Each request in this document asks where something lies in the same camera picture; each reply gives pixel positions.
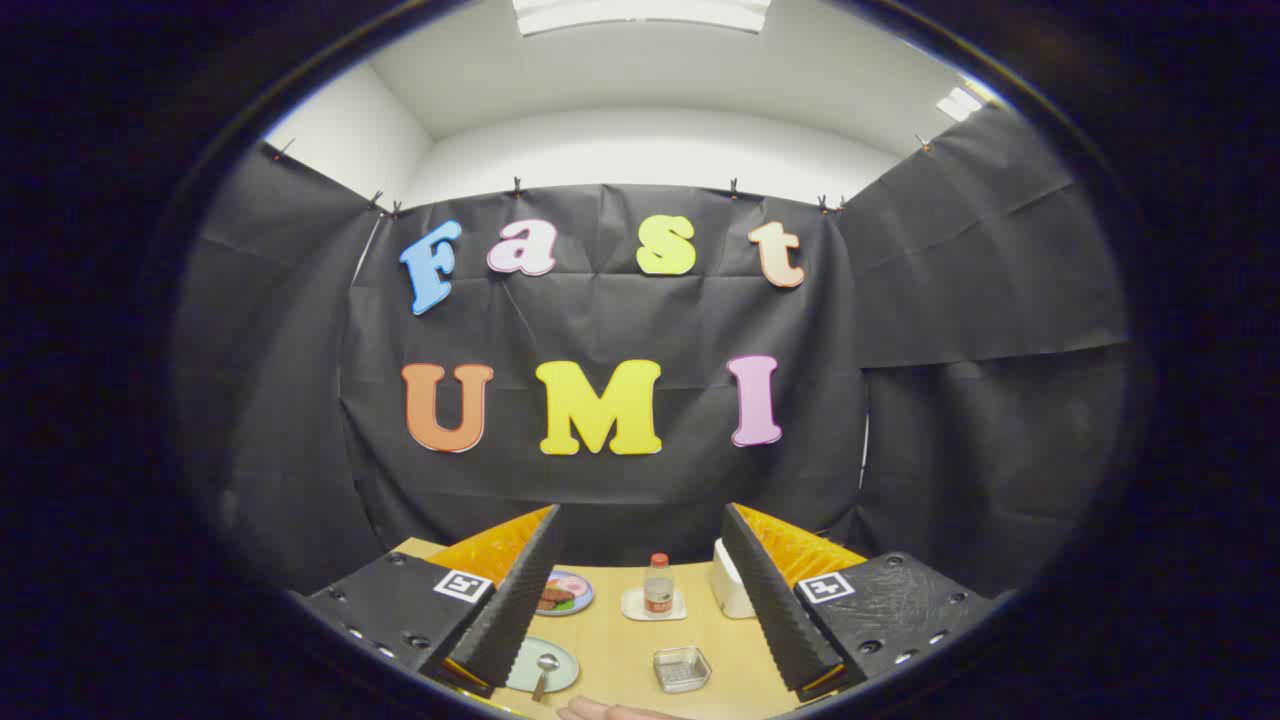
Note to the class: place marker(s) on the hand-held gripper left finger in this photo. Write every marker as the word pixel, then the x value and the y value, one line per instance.
pixel 510 610

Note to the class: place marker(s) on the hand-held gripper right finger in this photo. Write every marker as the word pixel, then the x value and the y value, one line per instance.
pixel 775 610

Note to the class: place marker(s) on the white toaster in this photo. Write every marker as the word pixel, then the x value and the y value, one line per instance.
pixel 730 595

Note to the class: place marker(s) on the pink ham slice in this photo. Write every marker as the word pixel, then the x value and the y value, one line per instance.
pixel 574 583

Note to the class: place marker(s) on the pale green plate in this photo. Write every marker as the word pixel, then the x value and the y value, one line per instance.
pixel 563 655

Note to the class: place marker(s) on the blue plate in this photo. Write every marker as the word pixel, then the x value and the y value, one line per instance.
pixel 582 600

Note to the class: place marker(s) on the clear water bottle red cap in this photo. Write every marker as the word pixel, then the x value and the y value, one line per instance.
pixel 658 590

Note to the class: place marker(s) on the white square coaster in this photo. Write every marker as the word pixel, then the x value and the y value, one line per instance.
pixel 631 606

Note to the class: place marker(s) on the small ceiling light panel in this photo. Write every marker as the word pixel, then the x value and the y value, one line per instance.
pixel 960 104

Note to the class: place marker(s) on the long ceiling light panel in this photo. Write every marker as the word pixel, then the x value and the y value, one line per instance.
pixel 640 12

